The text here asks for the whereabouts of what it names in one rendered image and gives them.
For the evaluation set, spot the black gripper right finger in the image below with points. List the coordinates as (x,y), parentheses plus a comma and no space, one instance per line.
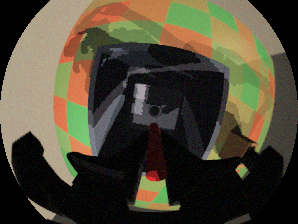
(186,171)

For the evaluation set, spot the red peg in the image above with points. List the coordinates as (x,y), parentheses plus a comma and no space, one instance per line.
(155,162)

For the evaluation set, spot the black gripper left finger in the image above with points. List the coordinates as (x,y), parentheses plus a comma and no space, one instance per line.
(123,169)

